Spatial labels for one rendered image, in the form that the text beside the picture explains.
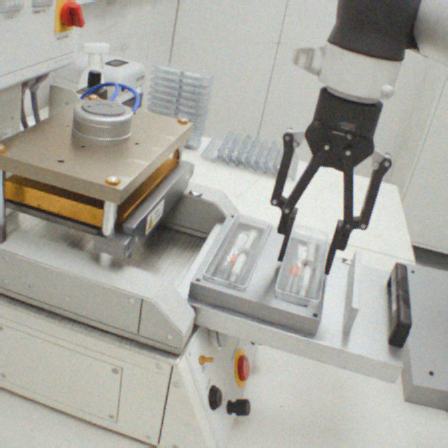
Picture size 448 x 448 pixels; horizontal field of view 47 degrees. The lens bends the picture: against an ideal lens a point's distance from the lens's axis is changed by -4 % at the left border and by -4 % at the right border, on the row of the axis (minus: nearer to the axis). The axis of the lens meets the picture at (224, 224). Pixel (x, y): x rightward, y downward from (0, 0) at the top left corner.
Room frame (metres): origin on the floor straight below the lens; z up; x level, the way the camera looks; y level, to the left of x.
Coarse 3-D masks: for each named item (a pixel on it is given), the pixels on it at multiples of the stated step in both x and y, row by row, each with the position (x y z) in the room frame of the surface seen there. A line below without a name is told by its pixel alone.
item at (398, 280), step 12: (396, 264) 0.67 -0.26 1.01; (396, 276) 0.63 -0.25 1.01; (408, 276) 0.64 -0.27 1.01; (396, 288) 0.60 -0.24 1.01; (408, 288) 0.61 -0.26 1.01; (396, 300) 0.58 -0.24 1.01; (408, 300) 0.58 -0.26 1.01; (396, 312) 0.55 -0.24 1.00; (408, 312) 0.55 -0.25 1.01; (396, 324) 0.53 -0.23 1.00; (408, 324) 0.53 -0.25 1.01; (396, 336) 0.53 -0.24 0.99
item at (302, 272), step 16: (304, 240) 0.67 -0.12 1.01; (320, 240) 0.68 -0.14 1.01; (288, 256) 0.62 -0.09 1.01; (304, 256) 0.62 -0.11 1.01; (320, 256) 0.63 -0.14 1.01; (288, 272) 0.58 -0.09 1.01; (304, 272) 0.58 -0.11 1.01; (320, 272) 0.59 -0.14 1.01; (288, 288) 0.54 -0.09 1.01; (304, 288) 0.55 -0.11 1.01; (320, 288) 0.55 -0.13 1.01
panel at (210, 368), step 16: (208, 336) 0.56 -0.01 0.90; (192, 352) 0.50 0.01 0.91; (208, 352) 0.54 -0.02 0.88; (224, 352) 0.59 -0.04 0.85; (240, 352) 0.64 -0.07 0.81; (256, 352) 0.71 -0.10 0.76; (192, 368) 0.49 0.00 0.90; (208, 368) 0.53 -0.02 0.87; (224, 368) 0.57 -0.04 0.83; (208, 384) 0.51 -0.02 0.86; (224, 384) 0.56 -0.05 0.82; (240, 384) 0.60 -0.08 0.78; (208, 400) 0.50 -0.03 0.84; (224, 400) 0.54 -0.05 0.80; (208, 416) 0.48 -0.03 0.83; (224, 416) 0.52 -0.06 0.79; (224, 432) 0.51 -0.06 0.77
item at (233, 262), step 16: (240, 224) 0.69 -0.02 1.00; (256, 224) 0.70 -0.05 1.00; (224, 240) 0.64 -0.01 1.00; (240, 240) 0.65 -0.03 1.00; (256, 240) 0.66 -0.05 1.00; (224, 256) 0.60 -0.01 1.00; (240, 256) 0.61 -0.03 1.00; (256, 256) 0.62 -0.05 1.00; (208, 272) 0.55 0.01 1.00; (224, 272) 0.56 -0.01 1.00; (240, 272) 0.57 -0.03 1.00
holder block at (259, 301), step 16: (224, 224) 0.70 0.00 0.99; (272, 240) 0.68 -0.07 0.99; (208, 256) 0.61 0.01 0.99; (272, 256) 0.64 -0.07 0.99; (256, 272) 0.59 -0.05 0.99; (272, 272) 0.60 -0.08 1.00; (192, 288) 0.54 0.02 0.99; (208, 288) 0.54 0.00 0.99; (224, 288) 0.54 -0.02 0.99; (256, 288) 0.56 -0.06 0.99; (272, 288) 0.56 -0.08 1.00; (224, 304) 0.53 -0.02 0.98; (240, 304) 0.53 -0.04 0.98; (256, 304) 0.53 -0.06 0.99; (272, 304) 0.53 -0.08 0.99; (288, 304) 0.54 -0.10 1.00; (320, 304) 0.55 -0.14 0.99; (272, 320) 0.52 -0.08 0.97; (288, 320) 0.52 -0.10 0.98; (304, 320) 0.52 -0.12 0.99; (320, 320) 0.52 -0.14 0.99
